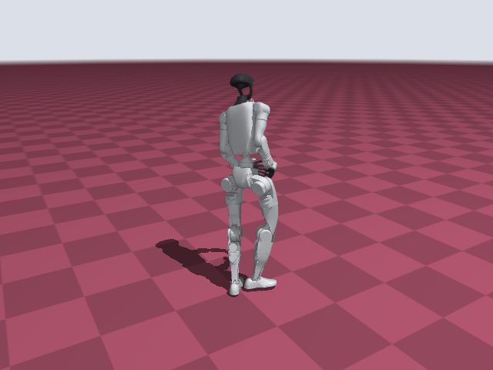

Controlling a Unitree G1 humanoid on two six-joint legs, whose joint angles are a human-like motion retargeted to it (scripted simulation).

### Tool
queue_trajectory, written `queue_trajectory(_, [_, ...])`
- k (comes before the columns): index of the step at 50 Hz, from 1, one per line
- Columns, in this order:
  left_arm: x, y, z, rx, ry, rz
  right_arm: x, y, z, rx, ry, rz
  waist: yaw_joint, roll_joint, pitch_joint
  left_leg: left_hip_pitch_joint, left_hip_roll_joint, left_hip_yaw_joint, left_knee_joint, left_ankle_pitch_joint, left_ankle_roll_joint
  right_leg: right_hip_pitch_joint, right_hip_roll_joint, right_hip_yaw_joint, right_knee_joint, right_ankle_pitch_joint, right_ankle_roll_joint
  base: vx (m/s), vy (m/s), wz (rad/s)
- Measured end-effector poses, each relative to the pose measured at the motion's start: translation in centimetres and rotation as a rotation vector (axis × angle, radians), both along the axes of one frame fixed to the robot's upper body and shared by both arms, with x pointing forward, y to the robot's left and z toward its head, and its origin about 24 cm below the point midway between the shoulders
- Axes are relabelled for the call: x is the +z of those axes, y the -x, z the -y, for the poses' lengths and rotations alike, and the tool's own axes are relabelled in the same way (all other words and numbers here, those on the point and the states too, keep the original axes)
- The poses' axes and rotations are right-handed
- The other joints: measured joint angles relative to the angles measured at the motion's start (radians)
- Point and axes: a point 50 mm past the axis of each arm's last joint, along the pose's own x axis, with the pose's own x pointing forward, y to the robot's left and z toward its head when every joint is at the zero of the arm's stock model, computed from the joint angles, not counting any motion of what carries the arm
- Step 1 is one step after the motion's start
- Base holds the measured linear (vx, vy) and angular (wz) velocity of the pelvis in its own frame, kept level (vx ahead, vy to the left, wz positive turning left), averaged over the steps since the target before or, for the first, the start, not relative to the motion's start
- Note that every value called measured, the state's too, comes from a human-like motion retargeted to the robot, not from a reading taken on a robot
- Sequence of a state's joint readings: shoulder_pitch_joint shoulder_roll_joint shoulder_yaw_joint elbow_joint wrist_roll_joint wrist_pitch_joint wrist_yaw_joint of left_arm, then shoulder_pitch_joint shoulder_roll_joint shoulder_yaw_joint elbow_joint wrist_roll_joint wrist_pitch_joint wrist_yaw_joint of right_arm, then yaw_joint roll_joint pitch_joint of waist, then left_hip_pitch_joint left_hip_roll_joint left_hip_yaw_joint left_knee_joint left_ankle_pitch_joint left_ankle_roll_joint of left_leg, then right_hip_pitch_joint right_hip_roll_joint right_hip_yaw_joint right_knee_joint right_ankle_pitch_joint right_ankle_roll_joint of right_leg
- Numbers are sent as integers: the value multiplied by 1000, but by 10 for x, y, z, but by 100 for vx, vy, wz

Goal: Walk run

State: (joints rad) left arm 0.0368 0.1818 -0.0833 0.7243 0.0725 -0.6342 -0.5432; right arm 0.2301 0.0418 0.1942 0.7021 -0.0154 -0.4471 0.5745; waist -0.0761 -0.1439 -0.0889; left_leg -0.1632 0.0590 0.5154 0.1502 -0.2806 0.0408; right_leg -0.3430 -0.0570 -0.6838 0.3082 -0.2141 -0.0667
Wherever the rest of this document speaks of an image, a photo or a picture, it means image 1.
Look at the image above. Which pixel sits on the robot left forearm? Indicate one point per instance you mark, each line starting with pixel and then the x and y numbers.
pixel 231 159

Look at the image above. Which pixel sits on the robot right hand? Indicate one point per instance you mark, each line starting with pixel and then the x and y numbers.
pixel 271 172

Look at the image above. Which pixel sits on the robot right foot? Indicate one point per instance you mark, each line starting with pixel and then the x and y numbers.
pixel 262 283

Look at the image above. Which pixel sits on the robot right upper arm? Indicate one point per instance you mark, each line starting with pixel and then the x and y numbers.
pixel 262 111

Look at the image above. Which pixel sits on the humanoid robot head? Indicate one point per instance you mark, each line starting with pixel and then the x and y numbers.
pixel 241 81

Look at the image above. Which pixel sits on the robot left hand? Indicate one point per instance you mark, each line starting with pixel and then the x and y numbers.
pixel 257 166

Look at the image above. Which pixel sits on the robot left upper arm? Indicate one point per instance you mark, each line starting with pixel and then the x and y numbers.
pixel 224 145

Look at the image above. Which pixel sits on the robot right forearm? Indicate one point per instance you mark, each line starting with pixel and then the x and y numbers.
pixel 264 153

